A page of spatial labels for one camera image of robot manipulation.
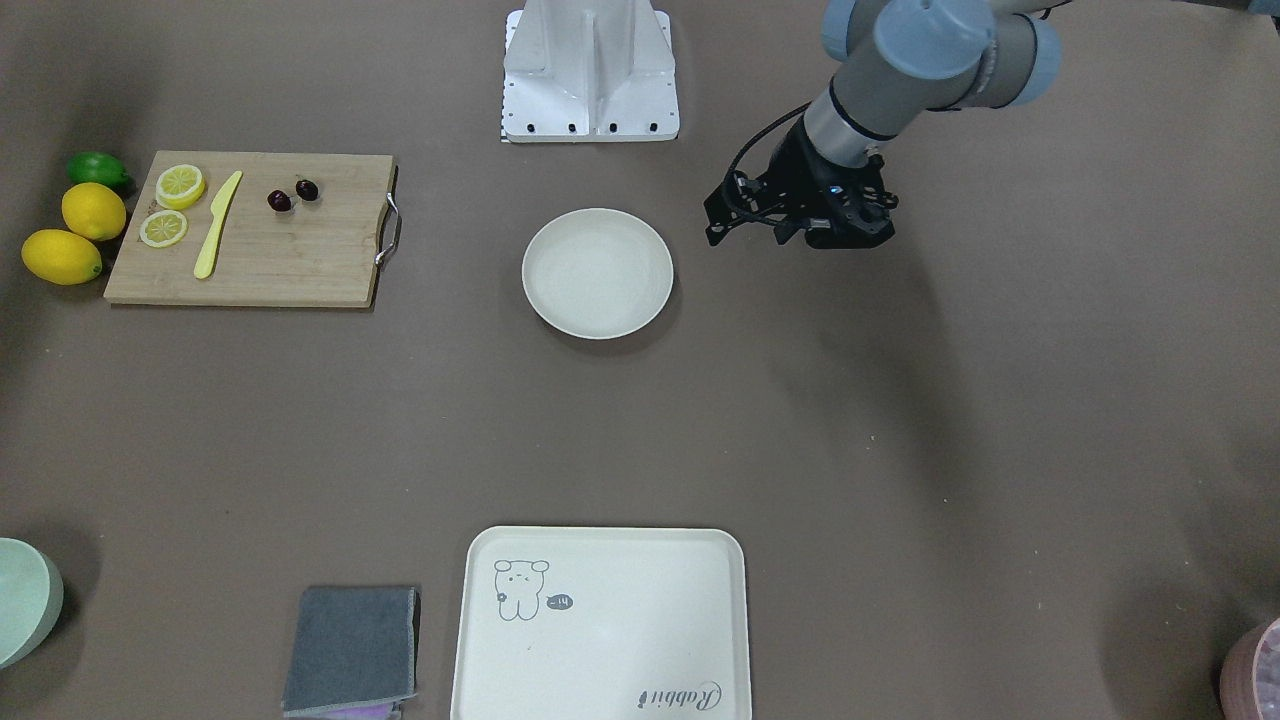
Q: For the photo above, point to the cream round plate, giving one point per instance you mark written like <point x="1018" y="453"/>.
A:
<point x="597" y="274"/>

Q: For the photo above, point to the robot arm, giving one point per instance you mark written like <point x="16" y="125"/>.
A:
<point x="896" y="60"/>

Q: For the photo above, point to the lemon slice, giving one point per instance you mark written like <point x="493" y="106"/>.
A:
<point x="180" y="187"/>
<point x="163" y="228"/>

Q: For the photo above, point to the bamboo cutting board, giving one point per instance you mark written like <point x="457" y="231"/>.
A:
<point x="326" y="253"/>

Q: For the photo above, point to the mint green bowl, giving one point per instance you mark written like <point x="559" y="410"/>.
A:
<point x="32" y="593"/>

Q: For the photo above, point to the cream rabbit tray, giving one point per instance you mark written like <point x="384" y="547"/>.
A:
<point x="603" y="623"/>

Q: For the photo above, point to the yellow lemon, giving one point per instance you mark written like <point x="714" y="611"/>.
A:
<point x="93" y="211"/>
<point x="61" y="257"/>

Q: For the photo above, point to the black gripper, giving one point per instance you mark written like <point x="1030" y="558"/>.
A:
<point x="790" y="171"/>

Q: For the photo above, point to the dark red cherry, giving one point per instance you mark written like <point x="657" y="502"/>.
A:
<point x="306" y="190"/>
<point x="280" y="202"/>

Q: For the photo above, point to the green lime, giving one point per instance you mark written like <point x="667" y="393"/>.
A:
<point x="98" y="167"/>

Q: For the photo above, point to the pink bowl with ice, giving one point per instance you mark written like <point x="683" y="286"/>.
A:
<point x="1249" y="678"/>

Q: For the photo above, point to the grey folded cloth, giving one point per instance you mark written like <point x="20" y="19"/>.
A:
<point x="353" y="654"/>

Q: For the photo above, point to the yellow plastic knife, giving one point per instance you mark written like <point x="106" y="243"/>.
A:
<point x="219" y="207"/>

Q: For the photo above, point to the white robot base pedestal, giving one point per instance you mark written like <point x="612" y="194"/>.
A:
<point x="589" y="71"/>

